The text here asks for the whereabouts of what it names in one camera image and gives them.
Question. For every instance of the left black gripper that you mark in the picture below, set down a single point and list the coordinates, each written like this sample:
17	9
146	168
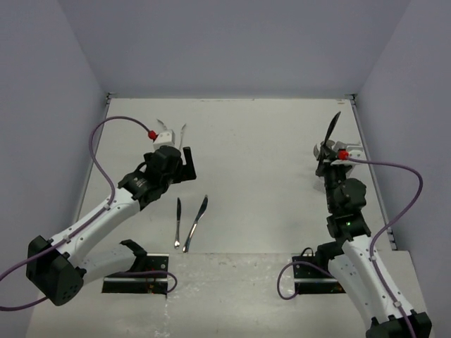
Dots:
185	172

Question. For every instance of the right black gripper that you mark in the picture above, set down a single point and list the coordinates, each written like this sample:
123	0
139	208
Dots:
324	162

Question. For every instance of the long steel fork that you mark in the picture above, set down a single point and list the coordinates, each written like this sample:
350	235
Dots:
317	152

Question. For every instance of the long steel knife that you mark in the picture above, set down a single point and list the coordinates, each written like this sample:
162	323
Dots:
200	214

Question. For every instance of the clear plastic utensil container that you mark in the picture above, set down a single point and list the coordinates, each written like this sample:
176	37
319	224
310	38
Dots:
319	184

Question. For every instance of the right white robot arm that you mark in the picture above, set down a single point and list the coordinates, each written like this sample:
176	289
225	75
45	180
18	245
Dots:
352	258

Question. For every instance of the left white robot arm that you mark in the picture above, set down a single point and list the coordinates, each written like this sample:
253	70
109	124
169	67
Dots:
60	266

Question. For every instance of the small steel fork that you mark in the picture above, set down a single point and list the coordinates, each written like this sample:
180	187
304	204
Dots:
182	132

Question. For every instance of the short steel knife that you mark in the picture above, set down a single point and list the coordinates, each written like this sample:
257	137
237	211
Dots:
177	230

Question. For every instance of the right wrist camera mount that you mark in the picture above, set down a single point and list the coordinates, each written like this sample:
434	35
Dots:
348	154

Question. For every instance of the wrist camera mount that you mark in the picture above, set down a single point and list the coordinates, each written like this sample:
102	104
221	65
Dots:
164	138
348	154

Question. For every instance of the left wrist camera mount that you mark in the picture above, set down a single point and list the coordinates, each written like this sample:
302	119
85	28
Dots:
164	138

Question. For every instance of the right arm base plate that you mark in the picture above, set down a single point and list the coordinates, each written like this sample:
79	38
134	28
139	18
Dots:
309	280

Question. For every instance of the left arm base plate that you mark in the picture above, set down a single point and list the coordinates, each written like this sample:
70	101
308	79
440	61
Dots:
146	284

